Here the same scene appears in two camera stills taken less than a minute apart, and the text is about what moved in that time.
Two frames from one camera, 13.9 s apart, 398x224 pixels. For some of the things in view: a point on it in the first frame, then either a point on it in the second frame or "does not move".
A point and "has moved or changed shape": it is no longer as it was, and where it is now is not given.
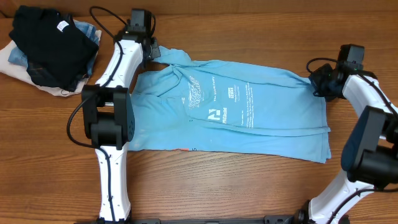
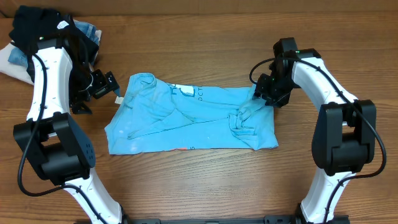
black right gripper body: (329, 93) -> (277, 91)
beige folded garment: (21, 71) does not move
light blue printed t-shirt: (186, 101) has moved or changed shape
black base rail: (267, 219) does not move
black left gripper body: (155, 49) -> (100, 85)
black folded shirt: (57, 53) does not move
